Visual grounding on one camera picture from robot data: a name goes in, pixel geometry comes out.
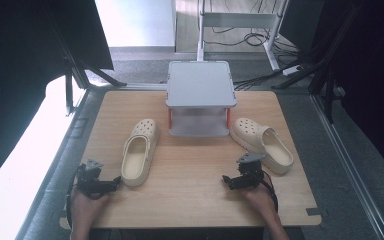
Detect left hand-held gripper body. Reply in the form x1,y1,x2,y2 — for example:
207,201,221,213
75,159,115,201

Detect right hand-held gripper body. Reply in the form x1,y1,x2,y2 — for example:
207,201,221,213
230,152,266,191

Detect cream clog shoe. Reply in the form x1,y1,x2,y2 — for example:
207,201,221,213
120,118,161,187
229,117,295,176

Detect grey two-tier shoe rack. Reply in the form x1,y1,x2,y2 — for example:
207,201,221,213
165,60,238,138

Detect person's right hand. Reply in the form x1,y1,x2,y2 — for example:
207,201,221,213
239,183,276,219

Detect grey tape piece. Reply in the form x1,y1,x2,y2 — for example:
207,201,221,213
305,206,328,217

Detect white power strip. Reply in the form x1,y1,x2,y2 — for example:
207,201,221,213
281,64,303,77

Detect black metal stand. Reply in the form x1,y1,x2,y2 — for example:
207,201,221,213
44,0,128,117
271,0,368,125

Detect dark curtain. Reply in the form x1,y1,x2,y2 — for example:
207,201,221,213
0,0,115,196
308,0,384,185

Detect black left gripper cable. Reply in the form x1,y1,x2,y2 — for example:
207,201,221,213
65,165,82,229

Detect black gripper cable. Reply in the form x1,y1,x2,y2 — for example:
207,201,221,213
260,170,280,213
65,165,82,229

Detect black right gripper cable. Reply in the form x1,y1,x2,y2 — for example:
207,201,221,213
260,170,280,213

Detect aluminium rail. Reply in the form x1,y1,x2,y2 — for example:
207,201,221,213
309,94,384,240

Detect black floor cables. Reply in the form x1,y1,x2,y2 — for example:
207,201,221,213
202,0,311,92

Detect white metal table frame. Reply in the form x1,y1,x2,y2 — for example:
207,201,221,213
195,0,290,72

